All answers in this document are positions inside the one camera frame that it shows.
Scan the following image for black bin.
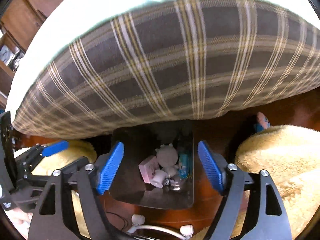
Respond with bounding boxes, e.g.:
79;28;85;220
110;126;196;210

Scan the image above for dark wooden wardrobe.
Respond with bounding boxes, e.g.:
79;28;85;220
0;0;69;107

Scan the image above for pink and blue slipper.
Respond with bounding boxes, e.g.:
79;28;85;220
253;112;272;133

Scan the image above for person's left hand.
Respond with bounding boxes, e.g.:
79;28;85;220
9;206;35;234

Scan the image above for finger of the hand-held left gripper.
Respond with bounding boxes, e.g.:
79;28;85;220
31;156;90;183
15;140;69;174

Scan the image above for white cable with plugs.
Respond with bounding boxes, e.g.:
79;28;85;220
126;214;195;240

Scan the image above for pink box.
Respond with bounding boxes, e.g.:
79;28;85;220
138;155;160;183

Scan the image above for blue wipes packet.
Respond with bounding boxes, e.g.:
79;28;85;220
177;146;192;179

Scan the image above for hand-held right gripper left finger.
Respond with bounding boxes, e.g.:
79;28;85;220
27;141;125;240

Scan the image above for thin black cable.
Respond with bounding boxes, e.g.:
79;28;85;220
106;211;128;231

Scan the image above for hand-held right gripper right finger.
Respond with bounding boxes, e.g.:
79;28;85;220
197;141;293;240

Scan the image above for metal keychain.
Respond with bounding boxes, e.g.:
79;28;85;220
163;177;182;192

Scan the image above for white plush toy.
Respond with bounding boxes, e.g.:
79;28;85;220
155;144;180;177

